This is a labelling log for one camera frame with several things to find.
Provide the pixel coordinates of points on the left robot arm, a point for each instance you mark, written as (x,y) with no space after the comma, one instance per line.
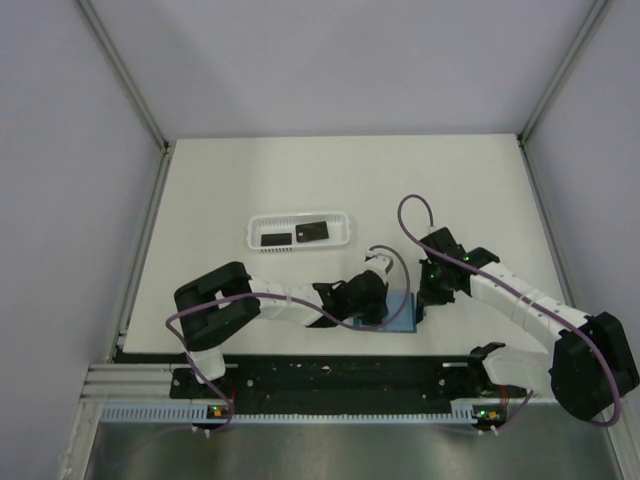
(219,304)

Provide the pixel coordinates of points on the grey slotted cable duct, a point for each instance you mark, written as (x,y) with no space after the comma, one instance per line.
(203,414)

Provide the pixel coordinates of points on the blue leather card holder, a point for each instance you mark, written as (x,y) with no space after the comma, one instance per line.
(400,317)

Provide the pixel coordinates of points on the aluminium frame post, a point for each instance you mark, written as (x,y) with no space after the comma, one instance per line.
(596,14)
(121,72)

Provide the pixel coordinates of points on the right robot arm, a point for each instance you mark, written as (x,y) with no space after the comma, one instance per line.
(585,360)

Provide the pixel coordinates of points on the right aluminium frame post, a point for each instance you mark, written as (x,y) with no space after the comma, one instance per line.
(596,14)

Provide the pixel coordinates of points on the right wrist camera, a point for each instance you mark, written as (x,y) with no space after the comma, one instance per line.
(433,231)

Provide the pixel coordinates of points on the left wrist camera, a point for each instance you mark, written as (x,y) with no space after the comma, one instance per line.
(379,263)

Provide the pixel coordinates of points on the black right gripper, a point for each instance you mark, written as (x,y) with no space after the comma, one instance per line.
(426,295)

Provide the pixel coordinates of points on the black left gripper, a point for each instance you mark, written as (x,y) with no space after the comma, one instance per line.
(378,311)

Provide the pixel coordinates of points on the aluminium front rail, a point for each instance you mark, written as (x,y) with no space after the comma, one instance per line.
(127,382)

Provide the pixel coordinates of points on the left aluminium frame post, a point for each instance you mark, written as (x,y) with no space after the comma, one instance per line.
(121,72)

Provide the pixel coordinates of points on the black card in basket right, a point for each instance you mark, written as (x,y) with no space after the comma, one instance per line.
(312,232)

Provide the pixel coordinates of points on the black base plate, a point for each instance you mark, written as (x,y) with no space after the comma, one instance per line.
(332,385)

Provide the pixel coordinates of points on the white plastic basket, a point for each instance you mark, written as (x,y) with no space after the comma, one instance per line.
(339,225)

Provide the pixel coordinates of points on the black card in basket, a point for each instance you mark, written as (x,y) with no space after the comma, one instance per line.
(276,239)
(312,232)

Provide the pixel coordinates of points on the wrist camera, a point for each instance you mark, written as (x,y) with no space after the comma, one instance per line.
(379,263)
(433,231)

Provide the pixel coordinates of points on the black card in basket left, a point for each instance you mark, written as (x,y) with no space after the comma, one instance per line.
(276,239)

